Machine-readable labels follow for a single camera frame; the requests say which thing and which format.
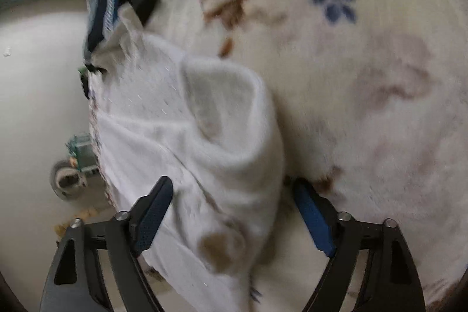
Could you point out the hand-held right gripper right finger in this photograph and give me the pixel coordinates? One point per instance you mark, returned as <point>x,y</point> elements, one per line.
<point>314,215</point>

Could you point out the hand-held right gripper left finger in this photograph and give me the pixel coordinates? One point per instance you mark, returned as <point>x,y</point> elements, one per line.
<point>155,211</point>

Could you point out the white towel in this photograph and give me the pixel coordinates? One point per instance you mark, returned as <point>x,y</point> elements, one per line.
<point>190,158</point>

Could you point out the roll of tape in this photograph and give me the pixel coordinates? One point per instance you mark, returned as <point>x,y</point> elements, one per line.
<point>67,178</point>

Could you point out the green patterned box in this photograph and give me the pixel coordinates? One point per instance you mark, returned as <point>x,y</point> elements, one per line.
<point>82,151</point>

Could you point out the floral plush blanket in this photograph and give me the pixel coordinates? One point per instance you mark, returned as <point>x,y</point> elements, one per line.
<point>347,85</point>

